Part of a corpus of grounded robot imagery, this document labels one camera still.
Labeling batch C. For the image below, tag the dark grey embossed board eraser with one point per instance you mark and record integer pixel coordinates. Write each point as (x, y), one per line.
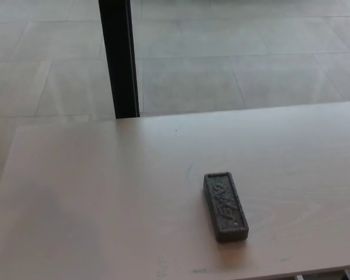
(225, 205)

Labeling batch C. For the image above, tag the black vertical metal post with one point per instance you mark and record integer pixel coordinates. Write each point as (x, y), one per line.
(119, 58)

